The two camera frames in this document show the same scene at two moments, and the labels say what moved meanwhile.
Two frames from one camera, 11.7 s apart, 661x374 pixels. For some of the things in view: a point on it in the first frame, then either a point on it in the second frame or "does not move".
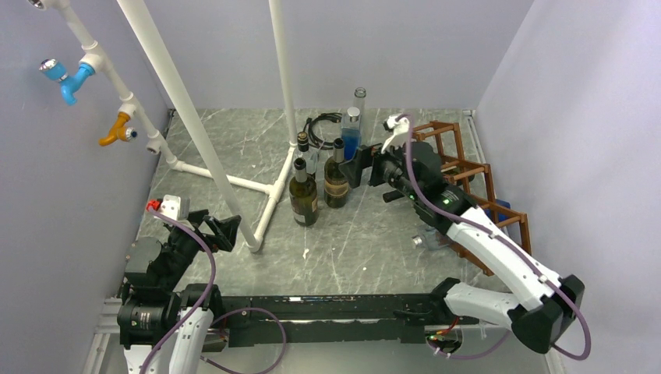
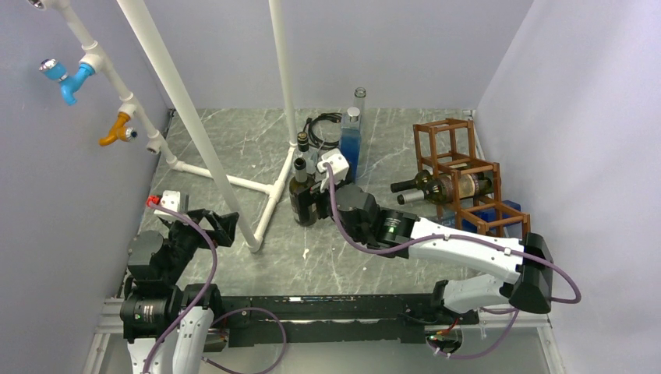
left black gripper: [226, 227] does not move
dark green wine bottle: [303, 196] does not move
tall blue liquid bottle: [351, 132] does not move
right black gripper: [362, 160] → [319, 199]
